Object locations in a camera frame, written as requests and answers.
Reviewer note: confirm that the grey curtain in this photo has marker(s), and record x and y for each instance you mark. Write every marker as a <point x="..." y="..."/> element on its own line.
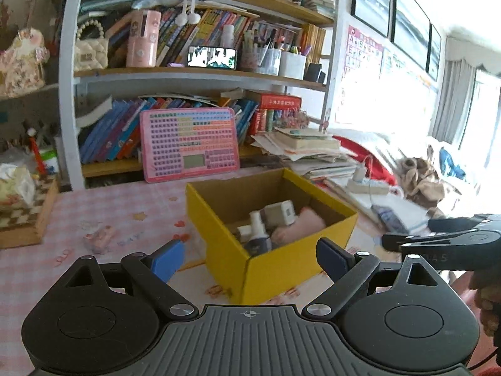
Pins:
<point x="454" y="98"/>

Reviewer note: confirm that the pink cylinder container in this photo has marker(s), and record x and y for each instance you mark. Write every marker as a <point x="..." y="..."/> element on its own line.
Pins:
<point x="143" y="39"/>

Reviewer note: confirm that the brown plush rabbit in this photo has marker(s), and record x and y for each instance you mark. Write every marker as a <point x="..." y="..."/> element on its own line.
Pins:
<point x="420" y="176"/>

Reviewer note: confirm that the large framed picture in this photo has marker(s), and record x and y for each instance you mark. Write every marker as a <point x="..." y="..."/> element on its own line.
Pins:
<point x="411" y="21"/>
<point x="372" y="0"/>

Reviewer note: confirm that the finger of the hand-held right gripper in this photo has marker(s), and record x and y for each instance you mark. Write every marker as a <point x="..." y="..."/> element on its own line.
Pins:
<point x="450" y="224"/>
<point x="395" y="241"/>

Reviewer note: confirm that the white pen cup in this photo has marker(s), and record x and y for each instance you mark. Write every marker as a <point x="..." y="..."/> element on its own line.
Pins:
<point x="292" y="66"/>

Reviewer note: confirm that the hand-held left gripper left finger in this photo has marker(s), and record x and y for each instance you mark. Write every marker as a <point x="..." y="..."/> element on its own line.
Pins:
<point x="168" y="260"/>

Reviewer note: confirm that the red books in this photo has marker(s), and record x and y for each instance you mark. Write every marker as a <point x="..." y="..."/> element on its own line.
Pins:
<point x="260" y="121"/>

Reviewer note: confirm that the yellow pencil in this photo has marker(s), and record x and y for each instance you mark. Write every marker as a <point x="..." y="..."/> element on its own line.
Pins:
<point x="193" y="264"/>

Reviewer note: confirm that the white power strip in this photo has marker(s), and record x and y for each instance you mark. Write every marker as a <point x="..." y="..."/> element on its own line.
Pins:
<point x="368" y="187"/>

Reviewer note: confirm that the yellow cardboard box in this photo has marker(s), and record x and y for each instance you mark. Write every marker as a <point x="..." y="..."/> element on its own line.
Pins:
<point x="282" y="274"/>

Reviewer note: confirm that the row of colourful books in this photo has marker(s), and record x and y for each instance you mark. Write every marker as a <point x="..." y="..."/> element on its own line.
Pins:
<point x="207" y="27"/>

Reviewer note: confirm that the checkered tissue box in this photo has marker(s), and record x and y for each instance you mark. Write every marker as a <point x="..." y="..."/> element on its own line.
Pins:
<point x="27" y="215"/>

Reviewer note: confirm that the pink checkered tablecloth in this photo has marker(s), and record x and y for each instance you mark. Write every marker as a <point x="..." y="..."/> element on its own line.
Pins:
<point x="117" y="211"/>

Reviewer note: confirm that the open notebook papers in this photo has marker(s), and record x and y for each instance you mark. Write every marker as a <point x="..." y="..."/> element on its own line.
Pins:
<point x="407" y="209"/>

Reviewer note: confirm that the row of blue books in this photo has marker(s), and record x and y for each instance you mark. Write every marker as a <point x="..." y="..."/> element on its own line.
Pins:
<point x="113" y="133"/>

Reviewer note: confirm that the row of orange books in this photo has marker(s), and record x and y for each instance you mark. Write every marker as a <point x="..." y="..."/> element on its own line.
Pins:
<point x="313" y="43"/>

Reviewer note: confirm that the white pearl handbag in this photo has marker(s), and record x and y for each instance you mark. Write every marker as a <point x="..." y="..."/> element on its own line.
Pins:
<point x="90" y="51"/>

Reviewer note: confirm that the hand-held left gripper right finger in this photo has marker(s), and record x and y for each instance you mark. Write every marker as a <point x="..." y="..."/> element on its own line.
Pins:
<point x="332" y="260"/>

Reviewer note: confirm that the floral fabric doll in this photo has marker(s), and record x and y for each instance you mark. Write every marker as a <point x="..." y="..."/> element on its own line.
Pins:
<point x="21" y="62"/>

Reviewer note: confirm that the red cloth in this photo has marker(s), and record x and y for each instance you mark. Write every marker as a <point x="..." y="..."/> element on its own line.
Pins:
<point x="377" y="164"/>

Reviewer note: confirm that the small framed picture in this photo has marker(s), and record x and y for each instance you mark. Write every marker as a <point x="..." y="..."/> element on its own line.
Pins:
<point x="433" y="53"/>

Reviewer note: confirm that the clear pen holder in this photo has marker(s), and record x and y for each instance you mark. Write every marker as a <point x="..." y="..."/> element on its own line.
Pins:
<point x="256" y="60"/>

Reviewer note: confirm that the pink toy keyboard tablet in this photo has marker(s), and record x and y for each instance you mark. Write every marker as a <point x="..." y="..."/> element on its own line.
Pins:
<point x="188" y="141"/>

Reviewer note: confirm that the small pink toy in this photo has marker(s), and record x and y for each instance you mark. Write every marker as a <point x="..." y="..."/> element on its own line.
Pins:
<point x="98" y="239"/>

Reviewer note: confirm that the red book box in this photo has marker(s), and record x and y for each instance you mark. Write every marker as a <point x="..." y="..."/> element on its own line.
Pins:
<point x="280" y="102"/>

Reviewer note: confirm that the person's right hand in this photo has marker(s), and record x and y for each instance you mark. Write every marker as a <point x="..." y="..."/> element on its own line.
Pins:
<point x="485" y="305"/>

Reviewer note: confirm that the blue bag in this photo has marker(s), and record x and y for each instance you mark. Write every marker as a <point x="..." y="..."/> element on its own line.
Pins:
<point x="450" y="164"/>

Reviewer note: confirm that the grey white block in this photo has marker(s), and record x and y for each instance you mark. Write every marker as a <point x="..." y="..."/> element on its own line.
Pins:
<point x="280" y="213"/>

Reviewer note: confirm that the small black box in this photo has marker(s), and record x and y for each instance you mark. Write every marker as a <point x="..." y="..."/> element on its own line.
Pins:
<point x="314" y="73"/>

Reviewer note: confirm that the pink plush toy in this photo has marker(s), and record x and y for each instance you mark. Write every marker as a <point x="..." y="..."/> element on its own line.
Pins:
<point x="299" y="225"/>

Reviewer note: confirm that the white plastic tube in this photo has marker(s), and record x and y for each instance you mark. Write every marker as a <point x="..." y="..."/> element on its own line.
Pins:
<point x="257" y="221"/>

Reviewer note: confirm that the pink alphabet poster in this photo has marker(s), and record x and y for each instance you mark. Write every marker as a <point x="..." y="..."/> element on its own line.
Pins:
<point x="362" y="55"/>

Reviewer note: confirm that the smartphone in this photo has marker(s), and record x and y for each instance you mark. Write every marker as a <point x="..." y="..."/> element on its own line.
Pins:
<point x="211" y="57"/>

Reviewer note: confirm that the stack of papers and books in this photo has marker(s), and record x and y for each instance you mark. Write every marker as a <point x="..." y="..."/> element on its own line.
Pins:
<point x="309" y="149"/>

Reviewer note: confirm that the white bottle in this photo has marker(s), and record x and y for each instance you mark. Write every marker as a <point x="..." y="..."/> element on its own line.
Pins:
<point x="227" y="35"/>

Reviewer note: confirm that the white jar green label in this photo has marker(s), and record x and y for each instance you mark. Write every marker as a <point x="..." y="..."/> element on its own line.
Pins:
<point x="50" y="162"/>

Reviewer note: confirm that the white frame wooden bookshelf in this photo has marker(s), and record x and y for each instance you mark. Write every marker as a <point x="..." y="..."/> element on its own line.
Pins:
<point x="66" y="86"/>

